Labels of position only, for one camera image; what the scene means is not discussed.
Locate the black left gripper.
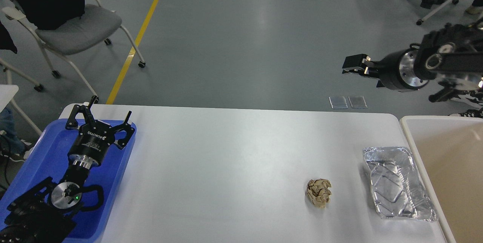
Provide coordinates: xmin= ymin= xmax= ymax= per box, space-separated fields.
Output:
xmin=66 ymin=95 xmax=135 ymax=167

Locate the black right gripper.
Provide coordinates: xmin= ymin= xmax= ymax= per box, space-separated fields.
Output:
xmin=342 ymin=49 xmax=429 ymax=92

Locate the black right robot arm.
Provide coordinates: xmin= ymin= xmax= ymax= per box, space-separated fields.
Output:
xmin=342 ymin=18 xmax=483 ymax=102

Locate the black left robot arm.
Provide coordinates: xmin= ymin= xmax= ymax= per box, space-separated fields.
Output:
xmin=1 ymin=96 xmax=136 ymax=243

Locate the right floor plate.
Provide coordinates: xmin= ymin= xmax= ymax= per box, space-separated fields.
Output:
xmin=348 ymin=96 xmax=368 ymax=109

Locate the floor plate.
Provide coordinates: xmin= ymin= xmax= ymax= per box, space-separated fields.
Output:
xmin=328 ymin=96 xmax=348 ymax=109
xmin=348 ymin=96 xmax=368 ymax=109

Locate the left floor plate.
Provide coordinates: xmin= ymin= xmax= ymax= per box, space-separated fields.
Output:
xmin=328 ymin=96 xmax=348 ymax=109

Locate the blue plastic tray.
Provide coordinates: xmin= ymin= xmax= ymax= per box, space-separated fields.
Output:
xmin=0 ymin=119 xmax=135 ymax=243

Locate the grey office chair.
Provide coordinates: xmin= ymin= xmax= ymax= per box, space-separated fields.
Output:
xmin=2 ymin=0 xmax=146 ymax=94

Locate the black white sneaker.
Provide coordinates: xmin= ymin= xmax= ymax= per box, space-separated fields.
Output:
xmin=450 ymin=88 xmax=483 ymax=109

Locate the beige plastic bin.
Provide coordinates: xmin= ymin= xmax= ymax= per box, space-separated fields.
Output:
xmin=400 ymin=116 xmax=483 ymax=243

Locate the aluminium foil tray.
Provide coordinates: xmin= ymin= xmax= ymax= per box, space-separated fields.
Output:
xmin=362 ymin=146 xmax=438 ymax=222

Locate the crumpled brown paper ball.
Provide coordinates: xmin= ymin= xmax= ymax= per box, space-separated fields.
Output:
xmin=306 ymin=179 xmax=332 ymax=209

